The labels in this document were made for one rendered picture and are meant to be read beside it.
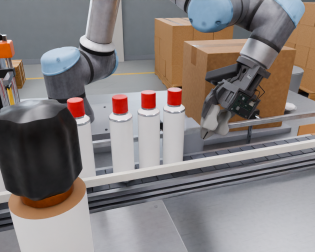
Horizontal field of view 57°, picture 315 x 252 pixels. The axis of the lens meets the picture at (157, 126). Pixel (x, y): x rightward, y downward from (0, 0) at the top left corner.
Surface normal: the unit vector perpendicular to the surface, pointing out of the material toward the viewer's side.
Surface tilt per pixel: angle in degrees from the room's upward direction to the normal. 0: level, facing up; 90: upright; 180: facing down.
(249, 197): 0
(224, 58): 90
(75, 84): 89
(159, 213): 0
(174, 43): 90
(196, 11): 92
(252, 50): 64
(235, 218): 0
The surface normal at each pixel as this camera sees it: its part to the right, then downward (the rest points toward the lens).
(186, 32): 0.22, 0.41
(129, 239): 0.00, -0.91
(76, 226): 0.85, 0.22
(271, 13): -0.32, -0.12
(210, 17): -0.55, 0.37
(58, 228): 0.48, 0.37
